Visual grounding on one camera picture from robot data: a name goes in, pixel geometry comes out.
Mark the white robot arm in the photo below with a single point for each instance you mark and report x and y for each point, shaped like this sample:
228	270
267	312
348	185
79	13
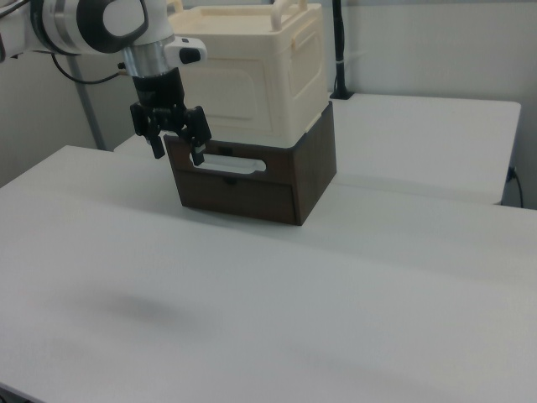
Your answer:
71	25

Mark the dark brown wooden box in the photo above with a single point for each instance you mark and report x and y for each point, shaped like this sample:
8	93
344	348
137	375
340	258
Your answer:
251	201

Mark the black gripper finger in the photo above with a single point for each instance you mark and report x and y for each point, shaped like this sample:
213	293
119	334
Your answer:
144	121
199	128

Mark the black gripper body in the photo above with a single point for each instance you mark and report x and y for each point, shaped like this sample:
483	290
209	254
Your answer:
159	90

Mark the cream cabinet door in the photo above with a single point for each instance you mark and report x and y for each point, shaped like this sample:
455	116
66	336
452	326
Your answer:
235	96

